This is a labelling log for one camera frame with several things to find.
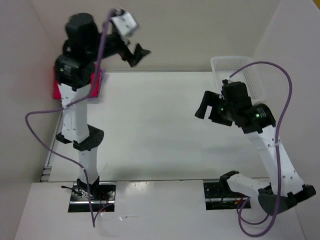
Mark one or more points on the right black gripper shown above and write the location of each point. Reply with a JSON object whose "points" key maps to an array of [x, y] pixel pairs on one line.
{"points": [[209, 98]]}

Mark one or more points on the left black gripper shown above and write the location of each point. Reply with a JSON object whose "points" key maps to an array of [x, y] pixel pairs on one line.
{"points": [[127, 55]]}

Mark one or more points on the pink t shirt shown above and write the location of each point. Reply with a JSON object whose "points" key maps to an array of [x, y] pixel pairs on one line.
{"points": [[56, 95]]}

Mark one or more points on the lavender t shirt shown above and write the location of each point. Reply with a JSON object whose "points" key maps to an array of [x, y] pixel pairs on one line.
{"points": [[97, 93]]}

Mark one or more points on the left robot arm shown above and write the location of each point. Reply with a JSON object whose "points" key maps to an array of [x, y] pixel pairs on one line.
{"points": [[77, 70]]}

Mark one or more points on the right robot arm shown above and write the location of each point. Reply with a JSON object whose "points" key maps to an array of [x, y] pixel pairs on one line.
{"points": [[285, 188]]}

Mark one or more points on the white laundry basket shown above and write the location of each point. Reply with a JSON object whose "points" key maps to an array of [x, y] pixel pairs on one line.
{"points": [[223, 66]]}

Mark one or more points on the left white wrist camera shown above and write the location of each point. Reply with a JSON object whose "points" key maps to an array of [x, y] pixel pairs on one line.
{"points": [[124, 22]]}

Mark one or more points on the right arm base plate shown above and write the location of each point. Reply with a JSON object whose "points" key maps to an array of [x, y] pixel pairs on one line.
{"points": [[218, 199]]}

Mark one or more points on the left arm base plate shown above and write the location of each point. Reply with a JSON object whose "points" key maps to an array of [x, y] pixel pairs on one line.
{"points": [[79, 203]]}

